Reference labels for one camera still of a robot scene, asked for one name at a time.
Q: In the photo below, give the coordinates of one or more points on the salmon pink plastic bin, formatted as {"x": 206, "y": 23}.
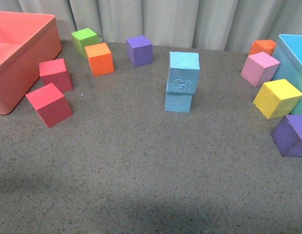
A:
{"x": 26, "y": 40}

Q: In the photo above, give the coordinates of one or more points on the smooth light blue block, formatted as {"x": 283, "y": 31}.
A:
{"x": 178, "y": 102}

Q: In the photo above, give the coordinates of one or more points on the dented light blue block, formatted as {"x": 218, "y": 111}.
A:
{"x": 183, "y": 72}

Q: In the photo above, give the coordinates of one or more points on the purple block near curtain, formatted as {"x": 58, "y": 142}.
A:
{"x": 139, "y": 50}

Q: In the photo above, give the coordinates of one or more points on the light blue plastic bin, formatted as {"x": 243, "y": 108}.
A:
{"x": 288, "y": 52}

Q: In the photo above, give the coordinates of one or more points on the pink foam block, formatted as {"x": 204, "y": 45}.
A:
{"x": 259, "y": 68}

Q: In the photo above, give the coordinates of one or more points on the orange block beside blue bin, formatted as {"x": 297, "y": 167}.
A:
{"x": 266, "y": 46}

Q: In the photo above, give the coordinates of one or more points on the yellow foam block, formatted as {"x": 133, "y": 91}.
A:
{"x": 277, "y": 98}

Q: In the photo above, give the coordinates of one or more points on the red block near bin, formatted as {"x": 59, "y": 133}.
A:
{"x": 56, "y": 72}

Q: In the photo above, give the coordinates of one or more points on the orange block near green block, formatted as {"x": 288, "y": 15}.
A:
{"x": 100, "y": 59}

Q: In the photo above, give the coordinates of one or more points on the red block in front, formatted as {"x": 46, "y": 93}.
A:
{"x": 50, "y": 104}

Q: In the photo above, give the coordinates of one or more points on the purple block beside blue bin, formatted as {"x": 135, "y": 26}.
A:
{"x": 288, "y": 136}

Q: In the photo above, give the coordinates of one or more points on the green foam block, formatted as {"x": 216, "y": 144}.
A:
{"x": 82, "y": 38}

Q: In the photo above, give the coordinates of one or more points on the grey white curtain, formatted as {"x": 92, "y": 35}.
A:
{"x": 225, "y": 25}

